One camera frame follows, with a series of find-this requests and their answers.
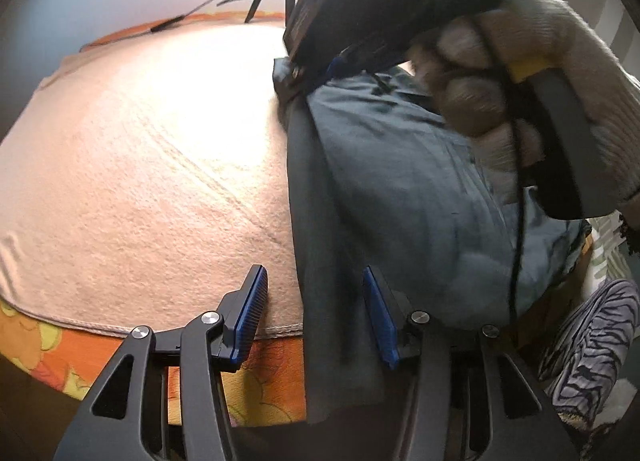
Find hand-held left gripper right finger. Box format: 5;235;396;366
362;265;581;461

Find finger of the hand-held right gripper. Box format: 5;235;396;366
272;44;362;108

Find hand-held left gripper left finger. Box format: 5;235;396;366
52;263;269;461

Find dark grey pants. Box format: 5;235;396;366
272;56;595;426

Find person's right hand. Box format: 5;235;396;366
407;0;640;206

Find orange printed bed sheet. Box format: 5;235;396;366
0;11;310;428

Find beige blanket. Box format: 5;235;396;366
0;20;307;339

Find zebra striped cloth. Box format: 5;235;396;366
537;278;640;444

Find light green striped cloth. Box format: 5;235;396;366
584;214;640;288

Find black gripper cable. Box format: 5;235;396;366
505;84;526;329

